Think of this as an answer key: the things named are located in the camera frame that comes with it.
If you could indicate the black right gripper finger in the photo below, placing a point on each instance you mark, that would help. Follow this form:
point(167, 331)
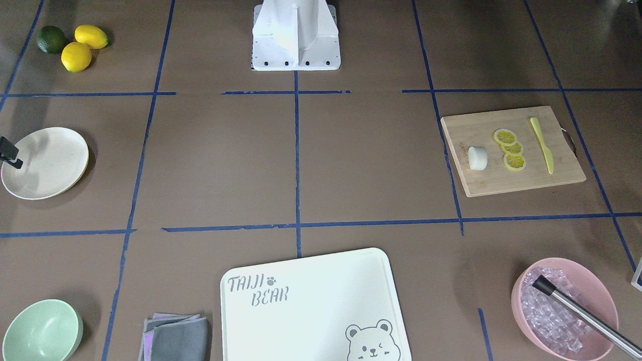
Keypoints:
point(9, 153)

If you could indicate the cream round plate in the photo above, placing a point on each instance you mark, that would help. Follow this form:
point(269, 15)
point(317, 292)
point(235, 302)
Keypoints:
point(54, 159)

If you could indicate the white bear tray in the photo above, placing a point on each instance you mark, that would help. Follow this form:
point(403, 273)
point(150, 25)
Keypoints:
point(340, 306)

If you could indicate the yellow lemon lower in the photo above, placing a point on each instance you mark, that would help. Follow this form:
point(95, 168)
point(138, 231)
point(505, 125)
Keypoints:
point(76, 57)

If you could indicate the yellow lemon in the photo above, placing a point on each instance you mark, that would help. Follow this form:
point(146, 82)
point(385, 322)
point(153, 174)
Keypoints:
point(76, 57)
point(92, 36)

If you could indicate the green lime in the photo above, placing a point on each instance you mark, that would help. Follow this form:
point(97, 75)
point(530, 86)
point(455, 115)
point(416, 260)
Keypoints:
point(51, 40)

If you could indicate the yellow lemon upper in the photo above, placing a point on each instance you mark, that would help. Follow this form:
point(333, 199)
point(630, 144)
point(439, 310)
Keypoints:
point(92, 36)

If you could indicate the mint green bowl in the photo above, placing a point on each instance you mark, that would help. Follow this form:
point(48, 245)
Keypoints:
point(46, 330)

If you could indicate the grey folded cloth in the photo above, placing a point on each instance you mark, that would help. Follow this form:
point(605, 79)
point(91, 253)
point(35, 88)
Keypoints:
point(168, 336)

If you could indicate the bamboo cutting board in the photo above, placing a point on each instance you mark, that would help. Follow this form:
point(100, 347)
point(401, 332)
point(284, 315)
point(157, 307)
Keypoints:
point(477, 129)

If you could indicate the lemon slice top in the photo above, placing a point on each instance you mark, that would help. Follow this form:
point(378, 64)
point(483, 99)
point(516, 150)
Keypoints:
point(505, 137)

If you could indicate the lemon slice bottom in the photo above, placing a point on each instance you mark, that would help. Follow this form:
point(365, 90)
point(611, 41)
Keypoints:
point(514, 162)

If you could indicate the yellow plastic knife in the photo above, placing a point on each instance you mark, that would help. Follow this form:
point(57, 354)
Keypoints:
point(547, 153)

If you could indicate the metal black-tipped stirrer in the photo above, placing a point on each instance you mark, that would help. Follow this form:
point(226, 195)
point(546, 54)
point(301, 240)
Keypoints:
point(545, 286)

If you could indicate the pink bowl with ice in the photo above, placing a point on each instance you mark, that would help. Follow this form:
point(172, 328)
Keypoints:
point(593, 296)

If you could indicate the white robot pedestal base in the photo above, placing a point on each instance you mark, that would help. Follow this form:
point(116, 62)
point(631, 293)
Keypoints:
point(295, 36)

